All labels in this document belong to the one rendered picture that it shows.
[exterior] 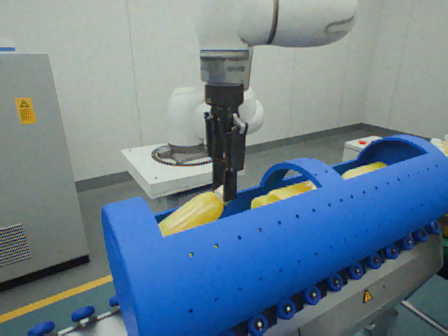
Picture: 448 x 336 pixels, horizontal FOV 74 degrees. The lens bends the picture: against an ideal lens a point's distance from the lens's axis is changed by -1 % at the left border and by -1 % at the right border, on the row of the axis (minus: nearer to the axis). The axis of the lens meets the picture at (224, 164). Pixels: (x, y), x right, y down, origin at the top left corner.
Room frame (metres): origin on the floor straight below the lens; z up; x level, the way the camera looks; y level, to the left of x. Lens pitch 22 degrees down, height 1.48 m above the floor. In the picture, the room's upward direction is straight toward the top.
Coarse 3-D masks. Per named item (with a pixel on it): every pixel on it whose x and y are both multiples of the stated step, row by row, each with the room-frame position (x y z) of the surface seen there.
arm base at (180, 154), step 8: (168, 144) 1.16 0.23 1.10; (200, 144) 1.16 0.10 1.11; (160, 152) 1.11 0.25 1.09; (168, 152) 1.13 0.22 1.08; (176, 152) 1.12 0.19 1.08; (184, 152) 1.12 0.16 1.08; (192, 152) 1.13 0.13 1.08; (200, 152) 1.15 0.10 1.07; (176, 160) 1.08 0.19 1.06; (184, 160) 1.09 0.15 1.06; (192, 160) 1.12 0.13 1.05
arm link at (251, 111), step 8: (248, 72) 1.15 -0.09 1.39; (248, 80) 1.17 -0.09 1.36; (248, 88) 1.18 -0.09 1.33; (248, 96) 1.15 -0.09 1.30; (248, 104) 1.15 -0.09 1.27; (256, 104) 1.20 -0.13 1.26; (240, 112) 1.14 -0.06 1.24; (248, 112) 1.15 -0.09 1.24; (256, 112) 1.18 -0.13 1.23; (248, 120) 1.16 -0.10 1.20; (256, 120) 1.17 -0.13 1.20; (248, 128) 1.17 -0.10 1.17; (256, 128) 1.19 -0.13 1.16
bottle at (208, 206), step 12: (204, 192) 0.56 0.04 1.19; (216, 192) 0.57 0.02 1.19; (192, 204) 0.53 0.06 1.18; (204, 204) 0.53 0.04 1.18; (216, 204) 0.54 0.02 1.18; (168, 216) 0.52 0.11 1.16; (180, 216) 0.51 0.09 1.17; (192, 216) 0.51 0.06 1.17; (204, 216) 0.51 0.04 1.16; (216, 216) 0.53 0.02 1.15; (168, 228) 0.49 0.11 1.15; (180, 228) 0.49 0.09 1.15
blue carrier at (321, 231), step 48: (384, 144) 0.91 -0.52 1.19; (432, 144) 0.80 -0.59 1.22; (240, 192) 0.69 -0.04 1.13; (336, 192) 0.54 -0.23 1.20; (384, 192) 0.59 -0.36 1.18; (432, 192) 0.66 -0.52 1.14; (144, 240) 0.36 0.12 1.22; (192, 240) 0.38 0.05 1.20; (240, 240) 0.40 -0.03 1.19; (288, 240) 0.44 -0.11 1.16; (336, 240) 0.48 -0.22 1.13; (384, 240) 0.57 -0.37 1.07; (144, 288) 0.31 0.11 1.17; (192, 288) 0.34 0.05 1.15; (240, 288) 0.37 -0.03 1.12; (288, 288) 0.42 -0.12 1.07
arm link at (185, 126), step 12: (180, 96) 1.14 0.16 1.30; (192, 96) 1.14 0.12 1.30; (204, 96) 1.19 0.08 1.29; (168, 108) 1.16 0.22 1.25; (180, 108) 1.12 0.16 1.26; (192, 108) 1.13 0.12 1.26; (204, 108) 1.14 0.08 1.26; (168, 120) 1.15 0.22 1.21; (180, 120) 1.12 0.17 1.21; (192, 120) 1.12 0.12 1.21; (204, 120) 1.13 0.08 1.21; (168, 132) 1.15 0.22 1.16; (180, 132) 1.12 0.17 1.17; (192, 132) 1.12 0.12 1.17; (204, 132) 1.14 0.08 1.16; (180, 144) 1.12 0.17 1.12; (192, 144) 1.13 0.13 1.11
